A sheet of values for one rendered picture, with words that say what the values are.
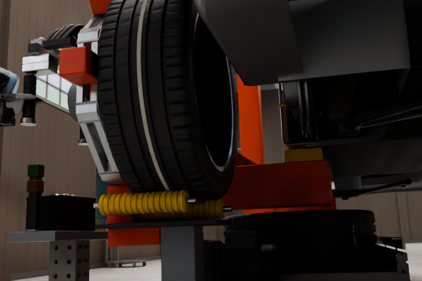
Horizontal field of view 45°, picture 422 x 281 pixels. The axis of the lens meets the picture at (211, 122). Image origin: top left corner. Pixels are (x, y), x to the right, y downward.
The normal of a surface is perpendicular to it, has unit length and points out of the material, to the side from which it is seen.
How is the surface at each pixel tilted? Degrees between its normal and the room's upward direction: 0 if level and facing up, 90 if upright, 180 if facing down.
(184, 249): 90
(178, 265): 90
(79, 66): 90
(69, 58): 90
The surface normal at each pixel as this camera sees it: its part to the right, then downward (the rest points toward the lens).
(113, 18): -0.24, -0.55
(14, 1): 0.97, -0.08
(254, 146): -0.25, -0.21
